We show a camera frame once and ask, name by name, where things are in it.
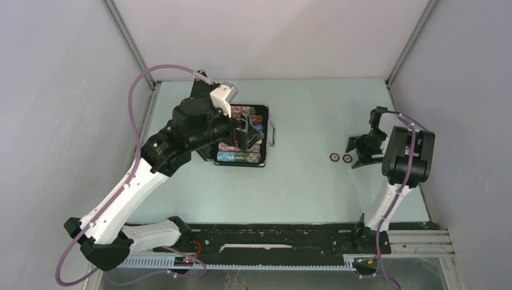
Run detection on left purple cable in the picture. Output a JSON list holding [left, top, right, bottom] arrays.
[[54, 65, 215, 288]]

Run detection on pink chip row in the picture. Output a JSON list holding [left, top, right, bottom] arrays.
[[218, 142, 260, 153]]

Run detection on blue small blind button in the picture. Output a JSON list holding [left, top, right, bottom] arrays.
[[254, 123, 264, 132]]

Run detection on white cable duct strip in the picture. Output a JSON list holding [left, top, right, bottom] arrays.
[[117, 256, 356, 271]]

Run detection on blue green chip row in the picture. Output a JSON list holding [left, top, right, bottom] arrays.
[[217, 152, 261, 164]]

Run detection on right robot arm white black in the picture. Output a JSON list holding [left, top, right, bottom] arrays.
[[343, 106, 435, 253]]

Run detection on top red chip row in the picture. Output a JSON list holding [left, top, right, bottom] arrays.
[[231, 106, 256, 115]]

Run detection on silver case handle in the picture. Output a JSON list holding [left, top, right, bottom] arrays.
[[267, 121, 276, 148]]

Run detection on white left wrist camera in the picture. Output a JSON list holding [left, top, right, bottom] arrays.
[[210, 82, 238, 118]]

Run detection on aluminium rail frame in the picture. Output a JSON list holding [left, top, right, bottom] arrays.
[[120, 228, 456, 259]]

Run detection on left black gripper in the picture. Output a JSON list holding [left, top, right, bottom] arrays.
[[188, 100, 263, 152]]

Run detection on black poker case base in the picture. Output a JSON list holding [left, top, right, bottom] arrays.
[[197, 104, 270, 167]]

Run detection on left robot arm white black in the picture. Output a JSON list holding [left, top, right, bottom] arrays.
[[65, 98, 268, 271]]

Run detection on poker chip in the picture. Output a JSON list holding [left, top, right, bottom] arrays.
[[329, 153, 340, 162], [342, 154, 353, 164]]

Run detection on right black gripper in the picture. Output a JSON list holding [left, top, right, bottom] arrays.
[[345, 129, 387, 169]]

